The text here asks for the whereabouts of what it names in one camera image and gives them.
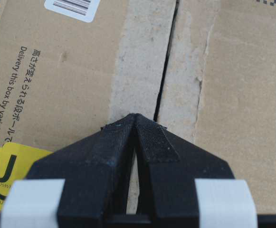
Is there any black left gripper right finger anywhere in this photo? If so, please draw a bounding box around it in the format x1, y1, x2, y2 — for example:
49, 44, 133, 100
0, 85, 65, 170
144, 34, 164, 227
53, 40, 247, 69
133, 113, 259, 228

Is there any brown cardboard box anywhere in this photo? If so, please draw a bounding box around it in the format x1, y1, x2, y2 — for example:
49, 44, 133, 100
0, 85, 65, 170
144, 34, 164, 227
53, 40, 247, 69
0, 0, 276, 213

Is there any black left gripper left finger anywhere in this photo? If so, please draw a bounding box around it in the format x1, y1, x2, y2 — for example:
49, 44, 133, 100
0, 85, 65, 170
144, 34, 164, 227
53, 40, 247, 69
0, 113, 136, 228

